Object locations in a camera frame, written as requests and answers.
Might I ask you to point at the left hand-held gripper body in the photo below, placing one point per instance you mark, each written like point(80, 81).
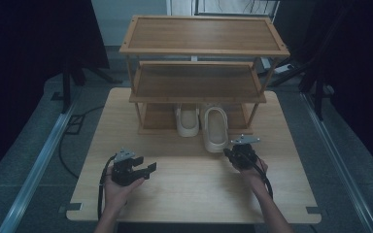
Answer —
point(126, 173)

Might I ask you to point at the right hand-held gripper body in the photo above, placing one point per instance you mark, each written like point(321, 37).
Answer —
point(244, 155)

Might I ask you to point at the cream perforated clog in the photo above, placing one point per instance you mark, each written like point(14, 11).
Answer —
point(216, 132)
point(187, 124)

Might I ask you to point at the wooden three-tier shoe rack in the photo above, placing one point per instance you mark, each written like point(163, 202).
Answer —
point(204, 35)

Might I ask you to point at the person's left hand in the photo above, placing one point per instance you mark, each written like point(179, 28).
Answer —
point(119, 194)

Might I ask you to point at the person's right hand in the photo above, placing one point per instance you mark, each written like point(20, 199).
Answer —
point(254, 176)

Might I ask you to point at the grey tape strip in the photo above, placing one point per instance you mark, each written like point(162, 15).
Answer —
point(314, 210)
point(71, 207)

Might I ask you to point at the black stand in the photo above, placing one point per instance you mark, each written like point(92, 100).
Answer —
point(66, 87)
point(319, 97)

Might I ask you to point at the white power strip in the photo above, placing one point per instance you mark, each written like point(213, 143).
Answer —
point(283, 68)

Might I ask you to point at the dark curtain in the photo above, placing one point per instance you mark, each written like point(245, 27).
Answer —
point(359, 64)
point(19, 64)

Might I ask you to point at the black floor bracket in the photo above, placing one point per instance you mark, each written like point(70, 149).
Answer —
point(75, 124)

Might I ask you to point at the metal floor rail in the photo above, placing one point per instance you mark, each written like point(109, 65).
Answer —
point(34, 174)
point(340, 161)

